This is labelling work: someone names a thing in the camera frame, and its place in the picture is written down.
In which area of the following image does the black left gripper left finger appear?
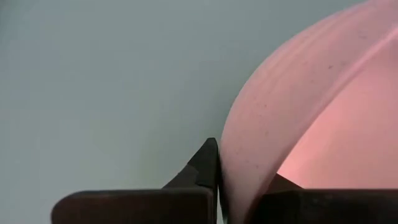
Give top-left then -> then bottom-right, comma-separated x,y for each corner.
50,137 -> 220,224

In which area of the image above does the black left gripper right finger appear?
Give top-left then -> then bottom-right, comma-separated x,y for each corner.
247,172 -> 398,224

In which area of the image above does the pink plastic bowl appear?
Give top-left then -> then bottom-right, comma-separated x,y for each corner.
220,0 -> 398,224

